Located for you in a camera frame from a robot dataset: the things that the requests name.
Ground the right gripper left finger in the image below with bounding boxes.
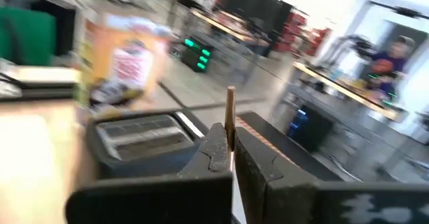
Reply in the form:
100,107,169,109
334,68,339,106
177,122,234,177

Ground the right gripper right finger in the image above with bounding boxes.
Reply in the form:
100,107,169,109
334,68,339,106
234,126,318,224

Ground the panda cereal box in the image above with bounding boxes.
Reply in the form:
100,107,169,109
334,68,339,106
78,14,170,113

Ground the black ramp with hazard stripes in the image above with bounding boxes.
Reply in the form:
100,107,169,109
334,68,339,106
236,111,343,181

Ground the black toaster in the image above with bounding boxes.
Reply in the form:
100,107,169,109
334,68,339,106
85,111,210,180

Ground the black computer with blue light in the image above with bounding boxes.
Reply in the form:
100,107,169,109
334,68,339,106
288,103,333,151

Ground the black device with green lights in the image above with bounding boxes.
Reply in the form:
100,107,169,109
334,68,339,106
180,36,214,73

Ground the wooden workbench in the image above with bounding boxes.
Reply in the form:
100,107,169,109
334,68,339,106
190,9,269,50
293,61,403,121

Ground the red cabinet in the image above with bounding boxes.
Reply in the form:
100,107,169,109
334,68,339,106
274,11,331,56

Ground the person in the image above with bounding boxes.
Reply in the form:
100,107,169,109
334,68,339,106
363,35,416,101

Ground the green floor mat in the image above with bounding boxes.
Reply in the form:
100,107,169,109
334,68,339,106
0,6,56,66

